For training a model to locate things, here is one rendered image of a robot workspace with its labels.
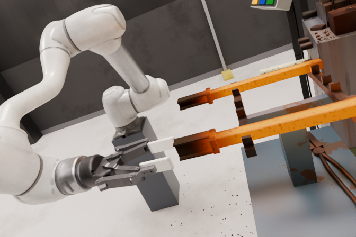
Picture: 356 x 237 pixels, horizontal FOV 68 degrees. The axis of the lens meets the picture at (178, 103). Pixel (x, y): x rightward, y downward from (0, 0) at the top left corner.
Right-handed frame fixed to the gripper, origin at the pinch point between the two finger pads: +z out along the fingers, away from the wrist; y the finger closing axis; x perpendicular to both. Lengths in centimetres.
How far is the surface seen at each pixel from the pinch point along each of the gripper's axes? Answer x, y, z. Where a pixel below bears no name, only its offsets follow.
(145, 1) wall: 30, -294, -67
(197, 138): 2.3, 0.6, 9.2
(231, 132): 1.2, -0.1, 16.3
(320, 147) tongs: -24.8, -21.1, 37.1
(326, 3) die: 6, -60, 57
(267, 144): -26.0, -29.8, 23.0
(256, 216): -26.0, -1.8, 15.2
